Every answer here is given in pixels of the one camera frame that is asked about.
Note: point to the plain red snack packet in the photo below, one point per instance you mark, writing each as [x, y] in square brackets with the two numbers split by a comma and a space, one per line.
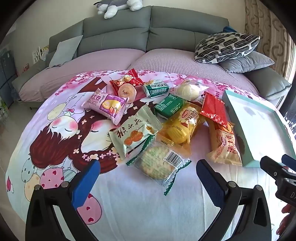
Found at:
[214, 107]

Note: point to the red printed snack packet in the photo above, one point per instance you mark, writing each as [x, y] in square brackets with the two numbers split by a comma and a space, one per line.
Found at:
[134, 77]

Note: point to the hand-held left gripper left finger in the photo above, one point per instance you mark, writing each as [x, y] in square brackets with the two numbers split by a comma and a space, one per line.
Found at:
[85, 185]

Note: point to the pink snack packet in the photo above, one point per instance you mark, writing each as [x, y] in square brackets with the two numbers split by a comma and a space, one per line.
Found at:
[101, 102]

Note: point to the yellow jelly cup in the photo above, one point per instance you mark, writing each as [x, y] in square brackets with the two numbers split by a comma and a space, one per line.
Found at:
[127, 92]

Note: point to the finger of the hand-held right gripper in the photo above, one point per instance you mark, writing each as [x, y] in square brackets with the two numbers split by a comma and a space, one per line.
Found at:
[289, 160]
[269, 165]

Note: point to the grey sofa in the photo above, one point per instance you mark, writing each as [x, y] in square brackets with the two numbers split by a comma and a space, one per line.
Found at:
[115, 30]

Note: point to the blue-grey cabinet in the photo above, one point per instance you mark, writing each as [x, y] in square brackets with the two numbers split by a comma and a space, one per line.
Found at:
[7, 74]

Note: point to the printed cartoon blanket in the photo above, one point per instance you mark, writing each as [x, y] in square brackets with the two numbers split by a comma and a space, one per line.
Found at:
[138, 208]

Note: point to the grey and white plush toy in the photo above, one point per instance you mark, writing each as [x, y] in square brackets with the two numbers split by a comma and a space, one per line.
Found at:
[111, 9]

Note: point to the black and white patterned pillow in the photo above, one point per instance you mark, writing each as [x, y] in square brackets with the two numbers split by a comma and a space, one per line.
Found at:
[226, 46]

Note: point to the colourful magazine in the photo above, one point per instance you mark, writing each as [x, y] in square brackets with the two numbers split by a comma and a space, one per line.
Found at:
[43, 49]

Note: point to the light green snack packet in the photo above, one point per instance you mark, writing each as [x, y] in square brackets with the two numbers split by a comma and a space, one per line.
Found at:
[131, 132]

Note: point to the yellow bread packet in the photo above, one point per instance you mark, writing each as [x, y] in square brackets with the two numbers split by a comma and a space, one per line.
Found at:
[180, 125]

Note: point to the green and white cookie packet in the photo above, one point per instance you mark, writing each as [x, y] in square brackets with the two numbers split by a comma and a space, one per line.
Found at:
[157, 90]

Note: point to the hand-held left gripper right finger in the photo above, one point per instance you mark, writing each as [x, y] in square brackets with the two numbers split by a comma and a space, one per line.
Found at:
[211, 183]

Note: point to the dark green snack packet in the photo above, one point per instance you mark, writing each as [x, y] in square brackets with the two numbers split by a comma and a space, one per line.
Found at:
[170, 106]

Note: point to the light blue pillow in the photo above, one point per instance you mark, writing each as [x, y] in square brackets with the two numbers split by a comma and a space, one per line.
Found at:
[64, 51]

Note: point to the teal tray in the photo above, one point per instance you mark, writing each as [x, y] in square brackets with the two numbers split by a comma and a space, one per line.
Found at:
[254, 120]

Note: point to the blue cloth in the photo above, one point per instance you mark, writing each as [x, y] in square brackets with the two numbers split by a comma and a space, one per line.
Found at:
[229, 29]

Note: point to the grey pillow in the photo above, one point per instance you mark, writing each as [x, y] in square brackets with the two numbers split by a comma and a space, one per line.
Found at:
[249, 61]

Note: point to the pink sofa cover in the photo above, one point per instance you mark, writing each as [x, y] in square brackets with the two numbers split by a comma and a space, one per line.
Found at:
[173, 60]

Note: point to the clear packet with bun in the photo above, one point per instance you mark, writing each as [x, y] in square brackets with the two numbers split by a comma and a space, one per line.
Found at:
[188, 90]

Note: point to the person's right hand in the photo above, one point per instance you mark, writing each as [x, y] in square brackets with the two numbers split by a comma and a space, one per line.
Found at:
[285, 217]

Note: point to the clear packet with green biscuit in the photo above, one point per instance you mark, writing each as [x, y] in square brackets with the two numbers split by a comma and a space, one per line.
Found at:
[155, 162]

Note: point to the patterned beige curtain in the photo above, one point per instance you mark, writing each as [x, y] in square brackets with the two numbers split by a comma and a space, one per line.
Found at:
[266, 20]

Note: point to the cream and orange snack packet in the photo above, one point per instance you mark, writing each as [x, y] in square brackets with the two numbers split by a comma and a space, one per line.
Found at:
[223, 146]

